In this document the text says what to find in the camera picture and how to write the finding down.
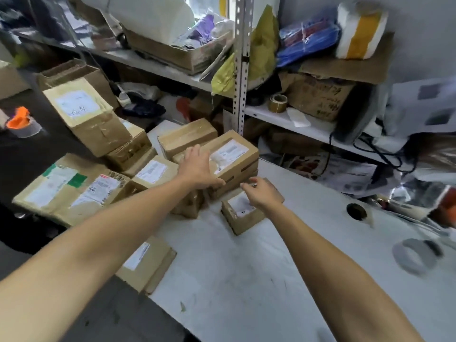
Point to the person's left hand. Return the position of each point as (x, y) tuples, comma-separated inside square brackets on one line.
[(196, 169)]

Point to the person's right hand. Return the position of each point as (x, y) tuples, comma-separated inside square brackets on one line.
[(263, 195)]

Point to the person's left thumb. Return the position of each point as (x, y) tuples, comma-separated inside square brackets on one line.
[(216, 181)]

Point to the person's right thumb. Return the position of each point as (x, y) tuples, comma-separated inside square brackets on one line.
[(257, 179)]

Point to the long labelled cardboard box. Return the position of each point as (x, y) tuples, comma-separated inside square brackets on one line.
[(235, 153)]

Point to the small labelled cardboard box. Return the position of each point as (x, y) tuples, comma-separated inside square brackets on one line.
[(242, 219)]

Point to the person's left forearm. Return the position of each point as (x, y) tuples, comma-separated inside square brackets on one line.
[(89, 252)]

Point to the person's right forearm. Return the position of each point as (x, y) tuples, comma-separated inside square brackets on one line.
[(338, 274)]

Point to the white paper slip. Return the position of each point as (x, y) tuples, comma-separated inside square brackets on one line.
[(298, 118)]

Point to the brown packing tape roll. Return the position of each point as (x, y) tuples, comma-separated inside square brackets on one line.
[(278, 103)]

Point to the printed paper sheets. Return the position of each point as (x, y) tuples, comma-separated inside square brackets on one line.
[(342, 174)]

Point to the dark blue cloth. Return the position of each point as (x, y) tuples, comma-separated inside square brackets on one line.
[(144, 108)]

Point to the worn printed cardboard box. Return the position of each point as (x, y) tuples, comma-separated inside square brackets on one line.
[(317, 96)]

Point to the flat brown cardboard envelope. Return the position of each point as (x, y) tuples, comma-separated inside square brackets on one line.
[(146, 263)]

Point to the white metal shelf rack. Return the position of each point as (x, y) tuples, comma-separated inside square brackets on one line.
[(243, 67)]

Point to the dark grey device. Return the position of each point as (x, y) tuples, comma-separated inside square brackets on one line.
[(356, 117)]

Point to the white plastic bag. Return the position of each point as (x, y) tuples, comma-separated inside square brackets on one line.
[(140, 91)]

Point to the yellow plastic bag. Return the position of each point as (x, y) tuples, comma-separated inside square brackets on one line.
[(262, 49)]

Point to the open cardboard tray box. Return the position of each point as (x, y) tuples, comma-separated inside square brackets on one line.
[(178, 55)]

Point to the pile of brown cardboard parcels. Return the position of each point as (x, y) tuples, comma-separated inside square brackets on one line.
[(89, 117)]

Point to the brown cardboard sheet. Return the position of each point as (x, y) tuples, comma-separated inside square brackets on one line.
[(356, 69)]

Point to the blue plastic packet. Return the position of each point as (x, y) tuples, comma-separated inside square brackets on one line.
[(308, 39)]

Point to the purple plastic bags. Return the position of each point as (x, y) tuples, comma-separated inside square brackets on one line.
[(203, 28)]

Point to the white foam bundle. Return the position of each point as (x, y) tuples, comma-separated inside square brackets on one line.
[(149, 14)]

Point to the white and yellow roll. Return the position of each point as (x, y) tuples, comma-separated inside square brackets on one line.
[(361, 30)]

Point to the grey tape roll orange dispenser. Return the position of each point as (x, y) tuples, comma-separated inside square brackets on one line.
[(23, 122)]

